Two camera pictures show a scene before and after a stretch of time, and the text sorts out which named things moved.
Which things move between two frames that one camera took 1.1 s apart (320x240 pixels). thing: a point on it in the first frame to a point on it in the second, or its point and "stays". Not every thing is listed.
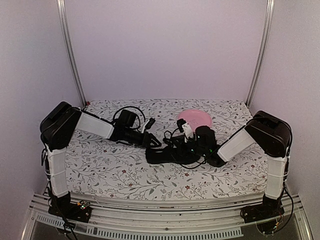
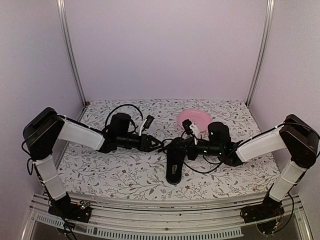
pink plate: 196,118 stays
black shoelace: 169,141 to 163,146
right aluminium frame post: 267,26 stays
